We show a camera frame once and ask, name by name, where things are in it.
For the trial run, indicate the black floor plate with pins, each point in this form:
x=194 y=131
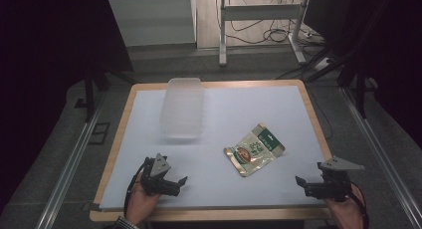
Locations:
x=99 y=133

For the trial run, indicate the metal floor rail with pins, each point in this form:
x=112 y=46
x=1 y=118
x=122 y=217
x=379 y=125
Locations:
x=71 y=169
x=381 y=149

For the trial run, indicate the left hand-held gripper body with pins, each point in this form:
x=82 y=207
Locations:
x=156 y=174

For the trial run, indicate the white wall panel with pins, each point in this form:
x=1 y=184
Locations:
x=152 y=20

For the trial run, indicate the white power strip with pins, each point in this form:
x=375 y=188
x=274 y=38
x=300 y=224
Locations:
x=322 y=63

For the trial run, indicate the pale white table mat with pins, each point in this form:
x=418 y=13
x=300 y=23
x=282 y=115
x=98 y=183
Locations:
x=212 y=176

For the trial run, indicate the dark curtain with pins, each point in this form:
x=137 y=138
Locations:
x=391 y=56
x=43 y=56

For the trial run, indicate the clear plastic container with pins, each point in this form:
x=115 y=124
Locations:
x=182 y=106

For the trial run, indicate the green and gold snack packet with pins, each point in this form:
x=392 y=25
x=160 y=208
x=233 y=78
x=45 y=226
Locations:
x=253 y=151

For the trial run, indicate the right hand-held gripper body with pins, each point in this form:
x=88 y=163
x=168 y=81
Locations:
x=336 y=179

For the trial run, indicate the white metal desk frame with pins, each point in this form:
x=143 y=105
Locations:
x=262 y=12

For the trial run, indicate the person's right hand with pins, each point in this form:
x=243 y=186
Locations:
x=346 y=214

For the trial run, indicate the person's left hand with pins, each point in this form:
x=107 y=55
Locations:
x=141 y=202

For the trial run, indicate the black tripod stand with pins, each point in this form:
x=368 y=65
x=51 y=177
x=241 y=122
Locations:
x=89 y=89
x=360 y=89

